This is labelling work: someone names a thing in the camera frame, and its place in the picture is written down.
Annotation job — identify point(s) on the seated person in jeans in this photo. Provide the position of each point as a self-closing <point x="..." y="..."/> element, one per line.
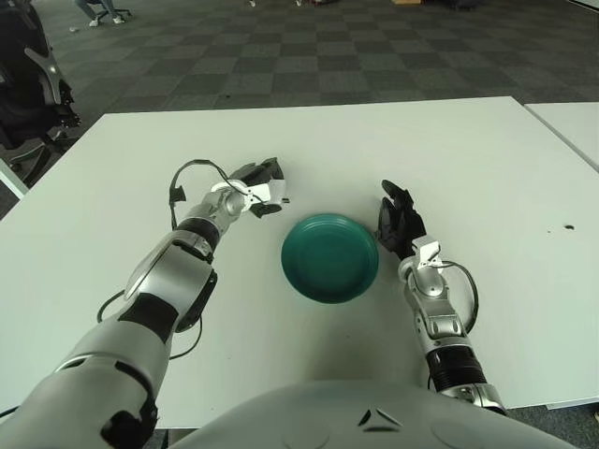
<point x="84" y="7"/>

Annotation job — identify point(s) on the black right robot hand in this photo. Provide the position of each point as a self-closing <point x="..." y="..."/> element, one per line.
<point x="402" y="224"/>

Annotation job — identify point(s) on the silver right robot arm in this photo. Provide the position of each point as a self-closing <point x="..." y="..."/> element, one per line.
<point x="430" y="285"/>

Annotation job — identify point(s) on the cardboard box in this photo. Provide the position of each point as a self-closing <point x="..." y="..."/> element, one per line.
<point x="407" y="2"/>

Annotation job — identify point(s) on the black office chair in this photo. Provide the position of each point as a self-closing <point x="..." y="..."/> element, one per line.
<point x="23" y="93"/>

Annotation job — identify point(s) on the grey robot torso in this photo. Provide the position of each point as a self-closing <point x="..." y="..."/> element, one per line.
<point x="327" y="421"/>

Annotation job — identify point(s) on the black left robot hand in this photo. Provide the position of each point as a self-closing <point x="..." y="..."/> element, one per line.
<point x="257" y="170"/>

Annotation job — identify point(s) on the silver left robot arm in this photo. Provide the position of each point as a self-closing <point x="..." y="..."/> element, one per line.
<point x="164" y="276"/>

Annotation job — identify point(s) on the white charger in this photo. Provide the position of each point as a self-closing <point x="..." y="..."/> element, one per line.
<point x="277" y="192"/>

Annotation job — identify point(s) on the green plate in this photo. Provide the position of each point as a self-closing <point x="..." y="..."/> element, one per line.
<point x="327" y="262"/>

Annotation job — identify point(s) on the distant office chair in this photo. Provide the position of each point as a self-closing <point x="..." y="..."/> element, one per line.
<point x="119" y="9"/>

